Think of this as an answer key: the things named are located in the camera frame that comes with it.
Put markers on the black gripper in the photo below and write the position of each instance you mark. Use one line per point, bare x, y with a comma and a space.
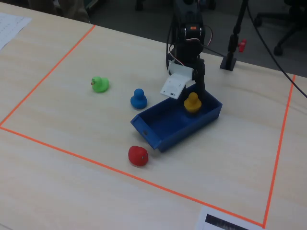
199, 76

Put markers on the yellow rubber duck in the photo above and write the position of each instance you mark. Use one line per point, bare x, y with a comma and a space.
192, 103

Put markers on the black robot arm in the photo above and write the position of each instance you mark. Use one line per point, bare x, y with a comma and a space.
189, 16

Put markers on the blue plastic box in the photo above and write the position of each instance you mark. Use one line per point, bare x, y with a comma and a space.
168, 124

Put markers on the blue rubber duck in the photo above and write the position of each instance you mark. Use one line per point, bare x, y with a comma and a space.
138, 100

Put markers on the red rubber duck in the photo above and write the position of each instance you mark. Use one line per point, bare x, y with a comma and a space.
137, 156

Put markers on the green rubber duck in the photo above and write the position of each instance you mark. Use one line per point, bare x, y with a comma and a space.
100, 85

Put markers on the red stand knob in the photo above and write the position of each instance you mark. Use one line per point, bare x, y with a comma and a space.
242, 45

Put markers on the orange tape strip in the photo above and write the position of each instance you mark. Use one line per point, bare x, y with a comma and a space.
132, 176
48, 74
279, 148

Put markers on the black office chair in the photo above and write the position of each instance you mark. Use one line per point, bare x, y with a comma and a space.
287, 26

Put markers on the white paper with black print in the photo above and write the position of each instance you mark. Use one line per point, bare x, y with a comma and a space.
216, 219

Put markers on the white printed paper sheet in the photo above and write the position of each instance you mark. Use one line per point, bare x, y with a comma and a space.
12, 28

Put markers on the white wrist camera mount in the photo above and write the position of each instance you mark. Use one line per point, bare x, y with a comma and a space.
173, 85

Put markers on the black camera stand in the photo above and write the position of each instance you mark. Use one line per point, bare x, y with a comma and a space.
232, 45

